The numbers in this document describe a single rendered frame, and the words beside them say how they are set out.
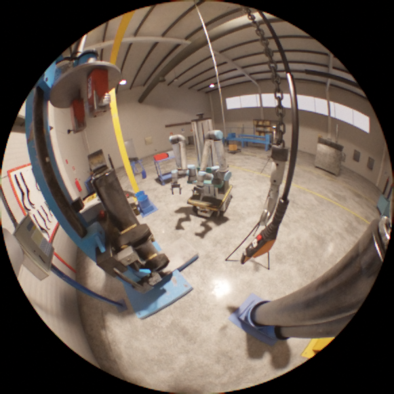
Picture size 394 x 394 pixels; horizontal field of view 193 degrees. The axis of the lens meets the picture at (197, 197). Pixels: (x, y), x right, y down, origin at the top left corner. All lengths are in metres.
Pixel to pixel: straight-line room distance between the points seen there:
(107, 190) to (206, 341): 1.75
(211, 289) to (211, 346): 0.80
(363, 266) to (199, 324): 1.51
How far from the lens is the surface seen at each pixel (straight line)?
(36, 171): 1.10
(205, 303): 1.60
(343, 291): 0.43
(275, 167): 0.26
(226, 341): 1.65
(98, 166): 0.90
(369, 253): 0.38
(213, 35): 5.63
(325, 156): 7.55
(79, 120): 1.15
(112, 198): 0.91
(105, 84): 0.89
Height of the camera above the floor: 1.59
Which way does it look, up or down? 33 degrees down
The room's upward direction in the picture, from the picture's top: 9 degrees counter-clockwise
